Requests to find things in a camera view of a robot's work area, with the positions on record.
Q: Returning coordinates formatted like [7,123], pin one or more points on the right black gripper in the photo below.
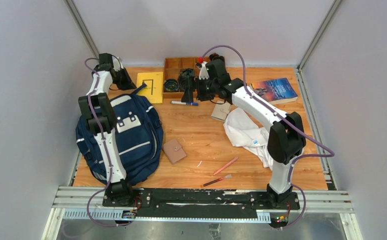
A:
[188,95]

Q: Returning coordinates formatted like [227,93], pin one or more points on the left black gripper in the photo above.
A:
[125,79]

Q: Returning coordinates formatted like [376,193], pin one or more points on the yellow notebook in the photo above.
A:
[154,82]

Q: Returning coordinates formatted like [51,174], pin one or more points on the navy blue backpack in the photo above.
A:
[139,138]

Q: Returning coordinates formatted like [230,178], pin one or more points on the blue Jane Eyre book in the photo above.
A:
[275,91]

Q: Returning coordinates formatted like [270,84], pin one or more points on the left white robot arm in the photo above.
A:
[101,122]

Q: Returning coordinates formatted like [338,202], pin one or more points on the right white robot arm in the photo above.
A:
[286,139]

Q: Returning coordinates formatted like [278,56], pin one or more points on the white blue marker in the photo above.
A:
[173,102]

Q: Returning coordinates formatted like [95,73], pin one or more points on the black rolled belt left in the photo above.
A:
[171,85]

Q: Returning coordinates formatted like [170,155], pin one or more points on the black rolled belt middle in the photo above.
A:
[184,76]

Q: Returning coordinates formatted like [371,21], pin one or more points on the wooden compartment tray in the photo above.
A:
[172,68]

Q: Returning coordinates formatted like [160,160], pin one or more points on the white cloth garment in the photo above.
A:
[243,132]

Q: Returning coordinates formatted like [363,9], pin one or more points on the pink pen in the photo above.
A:
[226,165]

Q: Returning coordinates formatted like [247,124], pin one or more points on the red clear-capped pen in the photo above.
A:
[216,180]

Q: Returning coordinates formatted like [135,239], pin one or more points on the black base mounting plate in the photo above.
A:
[209,203]

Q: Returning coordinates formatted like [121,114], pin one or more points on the aluminium frame rail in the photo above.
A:
[89,203]

